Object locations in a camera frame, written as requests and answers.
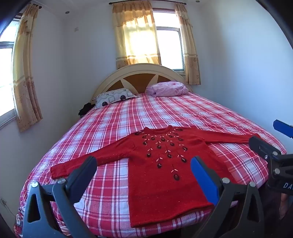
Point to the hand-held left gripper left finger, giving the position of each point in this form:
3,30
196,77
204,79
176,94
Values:
84,169

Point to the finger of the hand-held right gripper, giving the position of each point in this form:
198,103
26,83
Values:
263,146
282,127

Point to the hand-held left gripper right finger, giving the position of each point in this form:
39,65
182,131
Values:
203,176

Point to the red embroidered sweater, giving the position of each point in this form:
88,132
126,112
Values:
160,183

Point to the red plaid bed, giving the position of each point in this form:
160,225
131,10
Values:
164,109

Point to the grey patterned pillow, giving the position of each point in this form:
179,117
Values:
114,96

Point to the pink pillow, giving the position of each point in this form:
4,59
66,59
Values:
169,88

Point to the long beige side curtain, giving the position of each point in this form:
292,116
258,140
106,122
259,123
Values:
25,91

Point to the cream wooden headboard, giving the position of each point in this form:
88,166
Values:
137,68

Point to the side window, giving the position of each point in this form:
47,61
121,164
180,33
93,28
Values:
5,80

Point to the narrow beige curtain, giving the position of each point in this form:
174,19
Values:
190,45

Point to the window behind headboard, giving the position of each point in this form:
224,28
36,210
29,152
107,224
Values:
170,45

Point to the wide beige curtain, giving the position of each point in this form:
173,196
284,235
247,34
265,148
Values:
135,34

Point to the black curtain rod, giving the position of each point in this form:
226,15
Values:
128,2

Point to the wall socket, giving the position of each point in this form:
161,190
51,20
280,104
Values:
3,201

